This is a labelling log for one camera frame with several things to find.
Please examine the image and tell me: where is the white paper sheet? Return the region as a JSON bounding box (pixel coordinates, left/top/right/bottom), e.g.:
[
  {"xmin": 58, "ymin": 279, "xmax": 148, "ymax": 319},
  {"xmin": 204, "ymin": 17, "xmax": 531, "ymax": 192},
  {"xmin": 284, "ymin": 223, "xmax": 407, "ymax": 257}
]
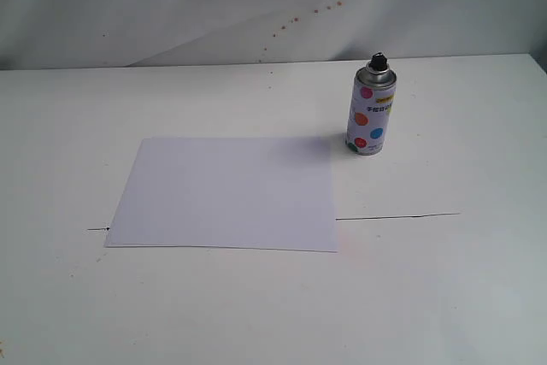
[{"xmin": 106, "ymin": 137, "xmax": 338, "ymax": 252}]

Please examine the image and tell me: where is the white backdrop sheet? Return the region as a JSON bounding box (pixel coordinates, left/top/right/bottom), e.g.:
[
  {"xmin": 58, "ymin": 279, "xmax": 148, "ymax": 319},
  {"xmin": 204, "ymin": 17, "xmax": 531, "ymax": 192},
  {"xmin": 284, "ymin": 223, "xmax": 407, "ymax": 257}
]
[{"xmin": 1, "ymin": 0, "xmax": 546, "ymax": 70}]

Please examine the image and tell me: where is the white dotted spray paint can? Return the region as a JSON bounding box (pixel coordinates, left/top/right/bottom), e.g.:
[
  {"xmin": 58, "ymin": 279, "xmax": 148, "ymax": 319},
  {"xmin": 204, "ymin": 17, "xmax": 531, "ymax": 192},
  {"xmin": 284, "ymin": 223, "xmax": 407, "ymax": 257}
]
[{"xmin": 345, "ymin": 52, "xmax": 397, "ymax": 156}]

